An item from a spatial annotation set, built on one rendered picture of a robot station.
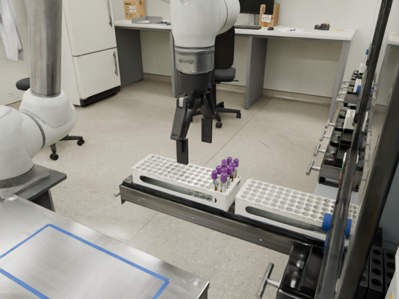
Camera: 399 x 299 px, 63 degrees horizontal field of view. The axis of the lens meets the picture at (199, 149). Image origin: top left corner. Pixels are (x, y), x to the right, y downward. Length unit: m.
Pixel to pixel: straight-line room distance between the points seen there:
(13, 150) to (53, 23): 0.42
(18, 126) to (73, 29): 2.86
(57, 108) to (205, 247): 1.12
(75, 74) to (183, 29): 3.44
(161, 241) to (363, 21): 3.23
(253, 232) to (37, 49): 0.88
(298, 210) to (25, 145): 0.89
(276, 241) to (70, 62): 3.57
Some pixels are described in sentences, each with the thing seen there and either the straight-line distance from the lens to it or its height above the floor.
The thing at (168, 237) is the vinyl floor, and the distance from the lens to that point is 1.98.
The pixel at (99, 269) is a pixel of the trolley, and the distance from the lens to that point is 0.72.
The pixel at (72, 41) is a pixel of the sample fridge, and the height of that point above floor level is 0.78.
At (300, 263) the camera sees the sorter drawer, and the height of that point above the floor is 0.83.
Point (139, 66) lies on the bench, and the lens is 5.22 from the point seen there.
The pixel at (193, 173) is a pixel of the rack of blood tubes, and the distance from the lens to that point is 0.89.
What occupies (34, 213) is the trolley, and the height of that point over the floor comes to 0.82.
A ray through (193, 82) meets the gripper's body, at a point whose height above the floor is 1.13.
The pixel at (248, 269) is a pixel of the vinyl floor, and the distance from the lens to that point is 1.82.
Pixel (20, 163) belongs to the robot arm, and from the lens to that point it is 1.23.
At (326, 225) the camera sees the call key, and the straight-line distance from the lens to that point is 0.57.
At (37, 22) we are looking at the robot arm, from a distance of 1.19.
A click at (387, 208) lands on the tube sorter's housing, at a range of 0.89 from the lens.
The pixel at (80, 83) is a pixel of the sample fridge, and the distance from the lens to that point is 4.08.
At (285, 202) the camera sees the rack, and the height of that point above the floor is 0.86.
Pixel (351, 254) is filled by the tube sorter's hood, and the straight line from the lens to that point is 0.18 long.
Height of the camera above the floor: 1.33
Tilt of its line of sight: 27 degrees down
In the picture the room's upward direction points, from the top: straight up
